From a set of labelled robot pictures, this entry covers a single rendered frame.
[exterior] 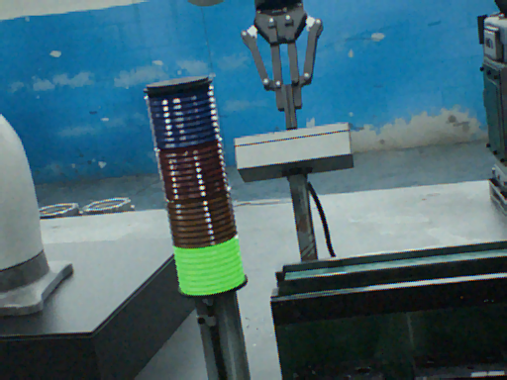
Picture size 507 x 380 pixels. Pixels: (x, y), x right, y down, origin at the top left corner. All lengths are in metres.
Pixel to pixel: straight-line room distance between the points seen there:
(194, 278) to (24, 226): 0.53
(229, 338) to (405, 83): 5.91
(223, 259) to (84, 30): 6.59
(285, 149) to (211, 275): 0.54
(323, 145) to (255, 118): 5.64
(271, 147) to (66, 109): 6.25
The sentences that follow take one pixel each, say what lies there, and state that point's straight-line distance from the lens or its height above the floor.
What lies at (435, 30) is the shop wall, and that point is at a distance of 6.61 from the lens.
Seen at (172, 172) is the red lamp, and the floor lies 1.14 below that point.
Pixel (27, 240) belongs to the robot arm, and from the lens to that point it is 1.28.
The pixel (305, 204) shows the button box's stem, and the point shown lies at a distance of 1.31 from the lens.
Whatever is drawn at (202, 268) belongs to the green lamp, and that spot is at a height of 1.06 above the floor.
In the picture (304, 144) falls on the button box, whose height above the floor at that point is 1.06.
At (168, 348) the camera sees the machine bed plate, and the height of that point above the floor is 0.80.
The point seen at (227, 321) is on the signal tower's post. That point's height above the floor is 1.00.
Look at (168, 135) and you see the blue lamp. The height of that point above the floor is 1.18.
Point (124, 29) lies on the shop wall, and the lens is 7.19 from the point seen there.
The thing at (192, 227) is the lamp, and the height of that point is 1.10.
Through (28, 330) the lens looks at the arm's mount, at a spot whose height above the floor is 0.91.
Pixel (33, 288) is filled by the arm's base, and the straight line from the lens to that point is 1.28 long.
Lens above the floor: 1.28
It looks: 13 degrees down
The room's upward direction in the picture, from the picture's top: 9 degrees counter-clockwise
